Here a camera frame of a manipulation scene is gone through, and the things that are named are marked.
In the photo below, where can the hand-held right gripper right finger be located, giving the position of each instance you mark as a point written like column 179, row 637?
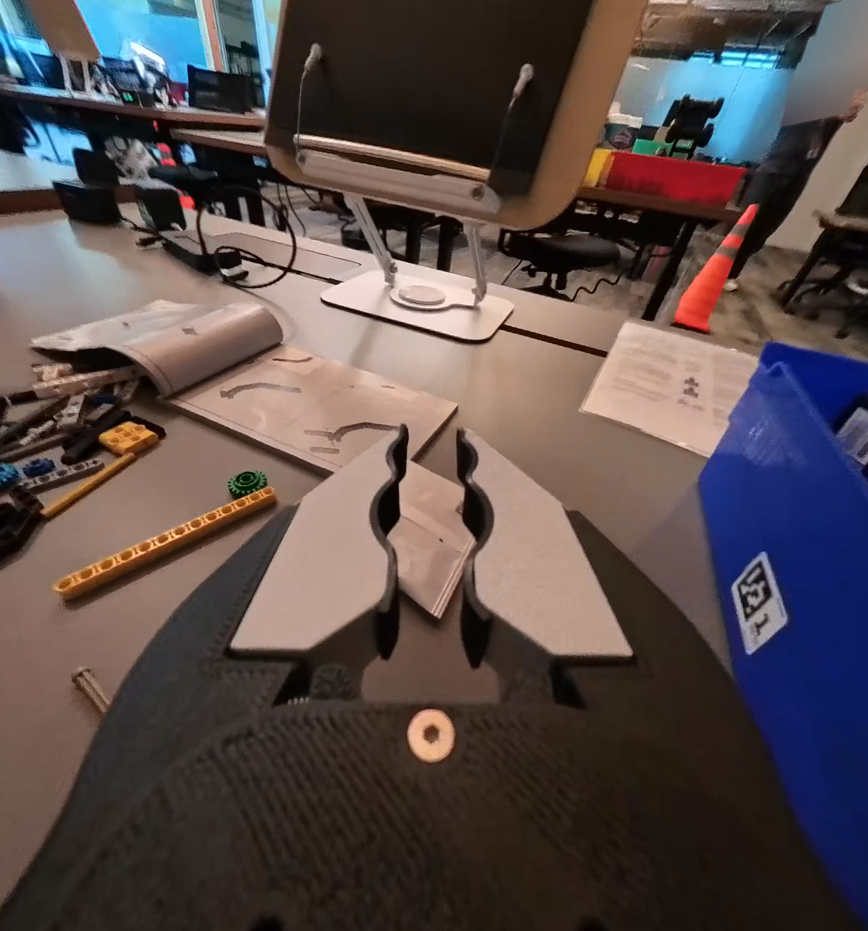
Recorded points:
column 543, row 582

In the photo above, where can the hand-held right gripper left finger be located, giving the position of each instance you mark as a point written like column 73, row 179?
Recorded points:
column 317, row 574

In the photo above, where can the white paper bag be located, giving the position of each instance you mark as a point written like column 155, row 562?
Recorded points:
column 427, row 542

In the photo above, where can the green lego gear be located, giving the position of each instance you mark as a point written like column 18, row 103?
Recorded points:
column 247, row 484

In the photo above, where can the long yellow lego beam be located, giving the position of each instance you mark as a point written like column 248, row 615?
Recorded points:
column 157, row 542

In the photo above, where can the lego instruction booklet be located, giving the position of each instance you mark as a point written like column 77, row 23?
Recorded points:
column 332, row 407

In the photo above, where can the yellow lego axle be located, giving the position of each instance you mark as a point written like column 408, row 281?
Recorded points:
column 88, row 486

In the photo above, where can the pile of lego pieces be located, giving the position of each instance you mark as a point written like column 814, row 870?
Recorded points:
column 12, row 524

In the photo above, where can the printed sheet in sleeve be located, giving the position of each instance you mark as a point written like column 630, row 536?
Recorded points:
column 667, row 385

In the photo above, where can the metal bolt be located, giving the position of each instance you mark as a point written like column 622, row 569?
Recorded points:
column 91, row 689

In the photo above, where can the blue labelled plastic bin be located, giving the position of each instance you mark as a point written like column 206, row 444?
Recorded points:
column 827, row 524

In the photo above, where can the black office chair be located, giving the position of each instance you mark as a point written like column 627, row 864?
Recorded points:
column 572, row 251

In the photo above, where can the orange traffic cone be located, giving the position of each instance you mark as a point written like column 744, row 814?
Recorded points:
column 710, row 284

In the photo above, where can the black power adapter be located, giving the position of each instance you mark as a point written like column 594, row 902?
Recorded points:
column 187, row 251

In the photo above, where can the dark printed packet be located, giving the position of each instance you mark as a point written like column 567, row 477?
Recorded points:
column 867, row 436

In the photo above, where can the black charger cube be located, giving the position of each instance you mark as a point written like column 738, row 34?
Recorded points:
column 161, row 207
column 88, row 200

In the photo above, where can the yellow plastic bin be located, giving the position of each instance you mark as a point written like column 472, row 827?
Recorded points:
column 595, row 169

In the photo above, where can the red plastic bin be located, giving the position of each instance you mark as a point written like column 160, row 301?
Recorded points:
column 674, row 178

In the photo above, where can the dark wooden chair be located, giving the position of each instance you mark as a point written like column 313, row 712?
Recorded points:
column 856, row 233

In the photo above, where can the tan-edged laptop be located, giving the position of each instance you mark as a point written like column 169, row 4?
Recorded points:
column 419, row 73

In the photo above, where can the yellow lego frame piece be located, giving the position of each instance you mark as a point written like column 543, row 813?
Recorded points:
column 130, row 438

